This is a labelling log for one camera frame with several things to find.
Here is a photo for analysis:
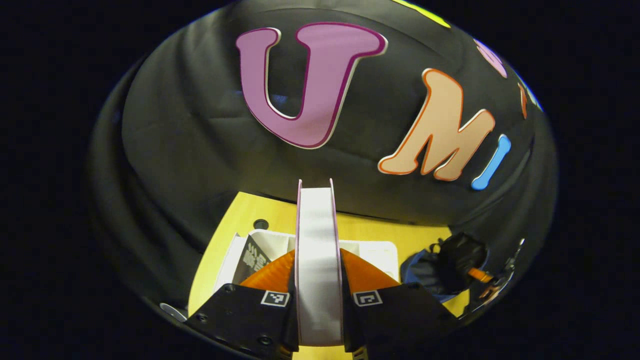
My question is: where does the black book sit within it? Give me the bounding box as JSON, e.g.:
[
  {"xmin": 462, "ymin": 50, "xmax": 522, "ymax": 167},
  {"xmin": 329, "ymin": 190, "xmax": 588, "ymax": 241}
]
[{"xmin": 232, "ymin": 234, "xmax": 273, "ymax": 288}]

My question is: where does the white bookshelf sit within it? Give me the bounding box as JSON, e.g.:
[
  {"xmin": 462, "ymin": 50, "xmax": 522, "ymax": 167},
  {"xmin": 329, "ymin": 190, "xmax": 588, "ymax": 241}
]
[{"xmin": 214, "ymin": 229, "xmax": 401, "ymax": 293}]

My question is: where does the black backdrop cloth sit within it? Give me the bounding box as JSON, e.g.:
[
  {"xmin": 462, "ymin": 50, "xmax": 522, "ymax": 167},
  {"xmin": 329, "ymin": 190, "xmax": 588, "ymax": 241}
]
[{"xmin": 87, "ymin": 0, "xmax": 558, "ymax": 326}]

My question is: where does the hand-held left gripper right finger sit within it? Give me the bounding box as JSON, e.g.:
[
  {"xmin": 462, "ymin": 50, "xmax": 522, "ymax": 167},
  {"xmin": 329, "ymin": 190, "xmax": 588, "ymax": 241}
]
[{"xmin": 340, "ymin": 248, "xmax": 458, "ymax": 360}]

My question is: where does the blue schoolbag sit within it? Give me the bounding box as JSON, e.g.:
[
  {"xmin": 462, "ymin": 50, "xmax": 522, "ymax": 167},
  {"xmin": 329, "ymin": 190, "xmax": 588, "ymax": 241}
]
[{"xmin": 400, "ymin": 232, "xmax": 488, "ymax": 303}]

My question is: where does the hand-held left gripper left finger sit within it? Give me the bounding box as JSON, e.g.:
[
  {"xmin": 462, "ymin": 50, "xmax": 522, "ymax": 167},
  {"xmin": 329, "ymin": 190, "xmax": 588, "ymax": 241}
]
[{"xmin": 185, "ymin": 250, "xmax": 301, "ymax": 360}]

